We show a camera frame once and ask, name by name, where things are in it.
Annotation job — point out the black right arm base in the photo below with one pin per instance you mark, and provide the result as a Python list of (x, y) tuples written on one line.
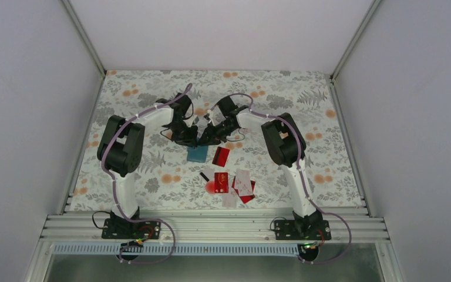
[(310, 227)]

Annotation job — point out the white VIP chip card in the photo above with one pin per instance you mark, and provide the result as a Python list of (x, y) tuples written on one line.
[(242, 182)]

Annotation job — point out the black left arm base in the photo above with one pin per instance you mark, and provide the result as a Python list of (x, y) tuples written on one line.
[(116, 227)]

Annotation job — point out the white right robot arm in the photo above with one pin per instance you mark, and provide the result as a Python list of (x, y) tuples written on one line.
[(284, 142)]

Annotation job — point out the white card with red circle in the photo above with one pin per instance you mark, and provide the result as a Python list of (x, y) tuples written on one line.
[(209, 182)]

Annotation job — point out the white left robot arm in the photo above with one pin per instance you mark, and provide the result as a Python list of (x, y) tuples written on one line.
[(121, 149)]

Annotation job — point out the red VIP card face up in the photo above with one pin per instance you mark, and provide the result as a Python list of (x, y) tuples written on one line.
[(221, 182)]

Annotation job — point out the aluminium corner post right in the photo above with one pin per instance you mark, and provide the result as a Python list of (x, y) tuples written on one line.
[(375, 4)]

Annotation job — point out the aluminium rail frame front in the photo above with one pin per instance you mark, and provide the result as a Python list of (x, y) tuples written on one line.
[(217, 226)]

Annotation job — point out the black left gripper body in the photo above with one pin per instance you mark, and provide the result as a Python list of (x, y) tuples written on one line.
[(181, 134)]

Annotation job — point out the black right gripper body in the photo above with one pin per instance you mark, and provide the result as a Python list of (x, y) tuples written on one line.
[(219, 134)]

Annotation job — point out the blue leather card holder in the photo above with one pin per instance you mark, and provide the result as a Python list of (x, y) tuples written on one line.
[(197, 154)]

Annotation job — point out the white cable duct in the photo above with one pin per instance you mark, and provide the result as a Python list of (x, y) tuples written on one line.
[(180, 249)]

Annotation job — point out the aluminium corner post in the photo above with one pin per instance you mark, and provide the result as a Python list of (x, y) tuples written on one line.
[(375, 4), (70, 10)]

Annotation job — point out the white floral card on table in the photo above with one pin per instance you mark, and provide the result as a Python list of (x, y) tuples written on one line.
[(247, 131)]

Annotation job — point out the aluminium corner post left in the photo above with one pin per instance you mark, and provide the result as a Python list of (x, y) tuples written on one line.
[(70, 10)]

